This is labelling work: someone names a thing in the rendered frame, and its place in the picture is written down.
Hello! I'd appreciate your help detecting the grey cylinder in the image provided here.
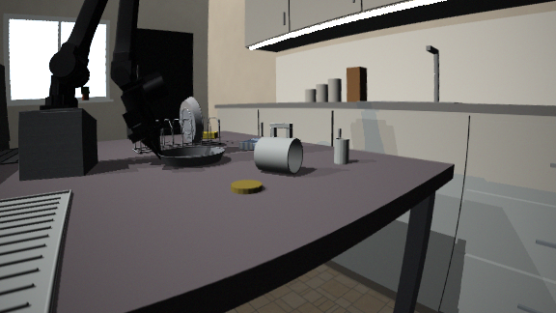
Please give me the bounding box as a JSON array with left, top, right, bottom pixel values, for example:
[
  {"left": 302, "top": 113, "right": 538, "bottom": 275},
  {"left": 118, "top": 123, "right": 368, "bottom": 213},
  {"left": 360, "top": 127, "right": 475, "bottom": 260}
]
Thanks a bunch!
[{"left": 334, "top": 138, "right": 349, "bottom": 164}]

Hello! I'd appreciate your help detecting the blue checkered towel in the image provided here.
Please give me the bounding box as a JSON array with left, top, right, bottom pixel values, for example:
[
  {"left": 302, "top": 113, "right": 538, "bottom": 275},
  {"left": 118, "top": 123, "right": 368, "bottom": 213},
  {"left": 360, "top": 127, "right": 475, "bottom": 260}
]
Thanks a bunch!
[{"left": 239, "top": 138, "right": 260, "bottom": 151}]

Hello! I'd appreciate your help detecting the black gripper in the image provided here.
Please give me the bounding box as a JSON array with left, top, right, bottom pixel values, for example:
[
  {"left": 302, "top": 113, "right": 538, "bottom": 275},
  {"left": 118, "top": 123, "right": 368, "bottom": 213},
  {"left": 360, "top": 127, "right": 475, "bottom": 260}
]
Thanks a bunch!
[{"left": 128, "top": 119, "right": 165, "bottom": 159}]

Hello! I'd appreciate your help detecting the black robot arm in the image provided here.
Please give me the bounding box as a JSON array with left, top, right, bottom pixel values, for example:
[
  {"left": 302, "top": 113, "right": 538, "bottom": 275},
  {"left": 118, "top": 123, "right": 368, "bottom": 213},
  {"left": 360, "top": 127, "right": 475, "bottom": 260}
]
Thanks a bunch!
[{"left": 40, "top": 0, "right": 169, "bottom": 134}]

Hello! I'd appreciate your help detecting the grey ribbed draining mat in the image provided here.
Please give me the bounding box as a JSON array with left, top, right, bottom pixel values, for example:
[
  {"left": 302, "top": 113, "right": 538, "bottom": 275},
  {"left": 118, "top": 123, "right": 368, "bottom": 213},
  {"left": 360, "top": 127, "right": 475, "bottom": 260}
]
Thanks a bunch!
[{"left": 0, "top": 190, "right": 72, "bottom": 313}]

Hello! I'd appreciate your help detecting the grey mug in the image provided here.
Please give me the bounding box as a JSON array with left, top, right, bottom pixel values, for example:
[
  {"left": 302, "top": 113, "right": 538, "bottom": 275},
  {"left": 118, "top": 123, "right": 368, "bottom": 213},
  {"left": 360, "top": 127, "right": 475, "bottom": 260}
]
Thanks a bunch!
[{"left": 254, "top": 123, "right": 303, "bottom": 175}]

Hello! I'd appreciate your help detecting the flat round gold disc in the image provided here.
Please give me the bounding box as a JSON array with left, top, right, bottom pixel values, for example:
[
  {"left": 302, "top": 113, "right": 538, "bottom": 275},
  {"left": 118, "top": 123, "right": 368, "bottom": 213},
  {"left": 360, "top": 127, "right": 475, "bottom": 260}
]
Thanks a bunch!
[{"left": 231, "top": 180, "right": 263, "bottom": 194}]

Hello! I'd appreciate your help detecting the yellow sponge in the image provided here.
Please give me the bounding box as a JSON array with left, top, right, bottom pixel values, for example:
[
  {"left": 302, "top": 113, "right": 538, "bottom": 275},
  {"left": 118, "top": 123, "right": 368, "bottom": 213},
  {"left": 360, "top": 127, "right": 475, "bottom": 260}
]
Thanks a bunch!
[{"left": 203, "top": 131, "right": 218, "bottom": 139}]

